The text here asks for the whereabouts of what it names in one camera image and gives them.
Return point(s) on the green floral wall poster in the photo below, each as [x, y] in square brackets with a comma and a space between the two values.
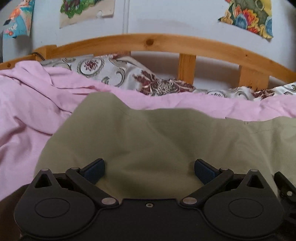
[72, 12]

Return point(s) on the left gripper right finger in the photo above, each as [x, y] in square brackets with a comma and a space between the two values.
[214, 181]

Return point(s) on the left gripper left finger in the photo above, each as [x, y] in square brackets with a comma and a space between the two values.
[86, 179]

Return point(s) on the floral patterned pillow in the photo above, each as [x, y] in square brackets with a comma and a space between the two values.
[126, 73]

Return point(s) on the orange blue wall poster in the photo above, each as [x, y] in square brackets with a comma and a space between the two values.
[20, 20]

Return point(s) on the beige and yellow jacket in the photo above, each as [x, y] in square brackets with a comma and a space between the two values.
[151, 153]

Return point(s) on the pink bed sheet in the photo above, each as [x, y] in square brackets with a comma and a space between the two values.
[36, 101]

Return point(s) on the colourful floral wall poster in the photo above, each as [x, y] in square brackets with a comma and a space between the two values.
[251, 15]

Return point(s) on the wooden bed frame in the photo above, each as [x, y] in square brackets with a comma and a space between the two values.
[254, 69]

